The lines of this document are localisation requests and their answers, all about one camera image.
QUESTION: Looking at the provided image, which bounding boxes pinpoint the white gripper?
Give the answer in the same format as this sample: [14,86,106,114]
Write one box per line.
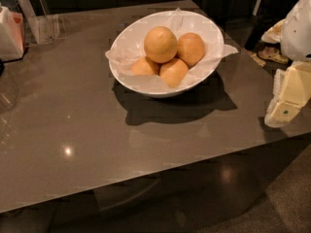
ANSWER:
[261,0,311,128]

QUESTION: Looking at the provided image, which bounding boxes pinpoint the orange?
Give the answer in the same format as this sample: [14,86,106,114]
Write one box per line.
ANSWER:
[159,58,189,87]
[144,26,177,63]
[131,56,159,76]
[177,32,205,66]

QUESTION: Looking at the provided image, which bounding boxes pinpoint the white ceramic bowl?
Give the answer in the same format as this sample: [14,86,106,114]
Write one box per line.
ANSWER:
[108,10,225,99]

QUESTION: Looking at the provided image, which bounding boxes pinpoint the foot in patterned sandal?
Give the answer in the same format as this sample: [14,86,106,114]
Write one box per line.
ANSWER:
[259,47,289,64]

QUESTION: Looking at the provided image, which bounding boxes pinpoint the white pole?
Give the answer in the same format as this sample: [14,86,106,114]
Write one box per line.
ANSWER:
[252,0,261,17]

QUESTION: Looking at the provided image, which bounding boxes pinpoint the white paper liner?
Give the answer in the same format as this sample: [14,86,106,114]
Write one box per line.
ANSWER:
[104,7,239,94]

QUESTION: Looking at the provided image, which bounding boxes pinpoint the white box orange side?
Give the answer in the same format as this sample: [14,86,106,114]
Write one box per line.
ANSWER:
[0,7,24,61]

